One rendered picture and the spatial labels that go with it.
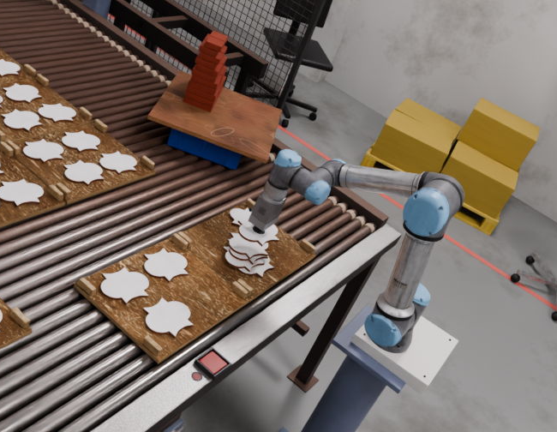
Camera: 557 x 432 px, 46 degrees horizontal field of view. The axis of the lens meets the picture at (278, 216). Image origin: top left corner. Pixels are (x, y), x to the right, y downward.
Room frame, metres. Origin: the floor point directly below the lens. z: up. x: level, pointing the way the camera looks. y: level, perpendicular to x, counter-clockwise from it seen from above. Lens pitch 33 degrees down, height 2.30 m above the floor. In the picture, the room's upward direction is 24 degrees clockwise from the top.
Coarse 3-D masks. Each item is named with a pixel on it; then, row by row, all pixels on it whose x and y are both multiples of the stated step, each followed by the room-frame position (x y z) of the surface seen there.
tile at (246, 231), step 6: (240, 222) 1.78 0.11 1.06; (246, 222) 1.80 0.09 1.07; (240, 228) 1.75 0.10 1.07; (246, 228) 1.76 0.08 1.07; (252, 228) 1.78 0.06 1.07; (270, 228) 1.82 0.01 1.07; (276, 228) 1.84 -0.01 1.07; (240, 234) 1.73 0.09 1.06; (246, 234) 1.73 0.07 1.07; (252, 234) 1.75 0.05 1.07; (258, 234) 1.76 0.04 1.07; (264, 234) 1.77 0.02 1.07; (270, 234) 1.79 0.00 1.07; (276, 234) 1.81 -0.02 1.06; (246, 240) 1.72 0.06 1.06; (252, 240) 1.72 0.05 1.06; (258, 240) 1.73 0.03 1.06; (264, 240) 1.74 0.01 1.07; (270, 240) 1.76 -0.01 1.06; (276, 240) 1.78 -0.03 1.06
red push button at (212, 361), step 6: (210, 354) 1.32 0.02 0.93; (216, 354) 1.33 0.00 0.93; (204, 360) 1.29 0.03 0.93; (210, 360) 1.30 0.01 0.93; (216, 360) 1.31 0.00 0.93; (222, 360) 1.32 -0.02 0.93; (210, 366) 1.28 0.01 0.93; (216, 366) 1.29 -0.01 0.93; (222, 366) 1.30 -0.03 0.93; (216, 372) 1.27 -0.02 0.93
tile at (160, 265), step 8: (144, 256) 1.58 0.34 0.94; (152, 256) 1.59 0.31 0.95; (160, 256) 1.60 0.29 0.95; (168, 256) 1.62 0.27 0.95; (176, 256) 1.63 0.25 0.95; (152, 264) 1.55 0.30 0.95; (160, 264) 1.57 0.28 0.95; (168, 264) 1.58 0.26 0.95; (176, 264) 1.60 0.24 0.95; (184, 264) 1.61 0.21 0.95; (152, 272) 1.52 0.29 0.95; (160, 272) 1.54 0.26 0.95; (168, 272) 1.55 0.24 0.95; (176, 272) 1.56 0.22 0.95; (184, 272) 1.58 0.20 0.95; (168, 280) 1.52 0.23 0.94
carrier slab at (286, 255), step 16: (240, 208) 2.05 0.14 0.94; (208, 224) 1.88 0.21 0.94; (224, 224) 1.92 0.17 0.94; (192, 240) 1.76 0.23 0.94; (208, 240) 1.79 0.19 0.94; (224, 240) 1.83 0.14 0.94; (288, 240) 1.99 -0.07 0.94; (208, 256) 1.71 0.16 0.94; (224, 256) 1.75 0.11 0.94; (272, 256) 1.85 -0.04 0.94; (288, 256) 1.89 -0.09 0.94; (304, 256) 1.93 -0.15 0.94; (224, 272) 1.67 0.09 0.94; (272, 272) 1.77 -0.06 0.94; (288, 272) 1.81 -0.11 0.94; (256, 288) 1.66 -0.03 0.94
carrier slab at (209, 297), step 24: (168, 240) 1.71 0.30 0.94; (120, 264) 1.50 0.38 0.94; (144, 264) 1.55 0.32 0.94; (192, 264) 1.64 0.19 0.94; (96, 288) 1.37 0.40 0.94; (168, 288) 1.49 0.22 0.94; (192, 288) 1.54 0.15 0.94; (216, 288) 1.58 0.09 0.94; (120, 312) 1.32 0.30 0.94; (144, 312) 1.36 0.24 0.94; (192, 312) 1.44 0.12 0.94; (216, 312) 1.48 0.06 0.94; (144, 336) 1.28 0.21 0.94; (168, 336) 1.31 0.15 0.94; (192, 336) 1.35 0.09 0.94
